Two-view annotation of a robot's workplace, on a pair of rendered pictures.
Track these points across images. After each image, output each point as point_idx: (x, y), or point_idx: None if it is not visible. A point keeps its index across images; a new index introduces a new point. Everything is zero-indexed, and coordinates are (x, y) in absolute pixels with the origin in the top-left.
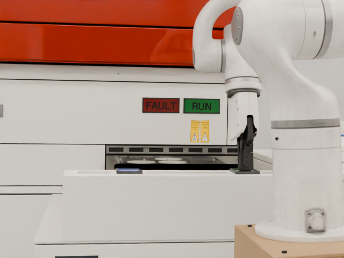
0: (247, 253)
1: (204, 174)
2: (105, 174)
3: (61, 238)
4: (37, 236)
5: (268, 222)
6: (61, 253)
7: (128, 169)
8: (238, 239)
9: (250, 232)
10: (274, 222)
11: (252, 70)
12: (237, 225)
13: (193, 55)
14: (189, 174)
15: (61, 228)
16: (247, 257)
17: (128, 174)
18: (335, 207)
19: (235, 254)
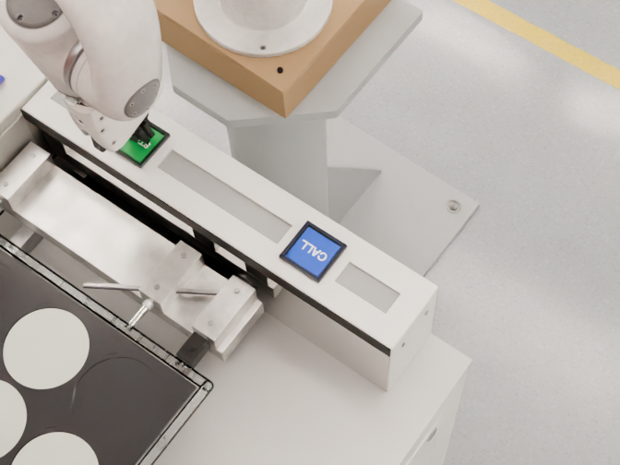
0: (333, 49)
1: (222, 159)
2: (370, 250)
3: (421, 351)
4: (446, 392)
5: (272, 42)
6: None
7: (304, 261)
8: (300, 83)
9: (313, 46)
10: (268, 37)
11: None
12: (283, 87)
13: (153, 91)
14: (239, 177)
15: (375, 423)
16: (333, 52)
17: (330, 233)
18: None
19: (291, 109)
